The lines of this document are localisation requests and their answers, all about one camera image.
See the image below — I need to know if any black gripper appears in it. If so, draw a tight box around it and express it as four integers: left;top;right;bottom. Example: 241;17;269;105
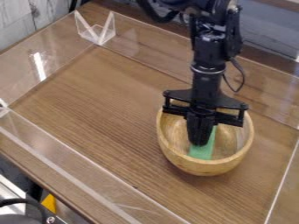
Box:
163;66;249;145

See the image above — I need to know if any green rectangular block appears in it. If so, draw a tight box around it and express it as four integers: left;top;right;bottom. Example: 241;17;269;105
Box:
189;127;218;160

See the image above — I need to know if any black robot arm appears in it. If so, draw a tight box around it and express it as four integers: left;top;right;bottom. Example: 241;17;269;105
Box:
137;0;249;146

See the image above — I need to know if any brown wooden bowl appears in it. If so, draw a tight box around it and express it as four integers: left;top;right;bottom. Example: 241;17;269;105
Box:
157;110;256;176

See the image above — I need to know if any yellow black device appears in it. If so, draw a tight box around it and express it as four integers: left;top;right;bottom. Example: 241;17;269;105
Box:
42;193;69;224

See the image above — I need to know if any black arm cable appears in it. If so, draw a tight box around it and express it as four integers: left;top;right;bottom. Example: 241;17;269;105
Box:
222;56;249;94

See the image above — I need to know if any clear acrylic corner bracket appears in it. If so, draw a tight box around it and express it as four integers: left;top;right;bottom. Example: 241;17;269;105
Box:
74;11;117;46

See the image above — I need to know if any clear acrylic tray wall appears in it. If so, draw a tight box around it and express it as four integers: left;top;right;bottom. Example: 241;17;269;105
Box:
0;99;190;224

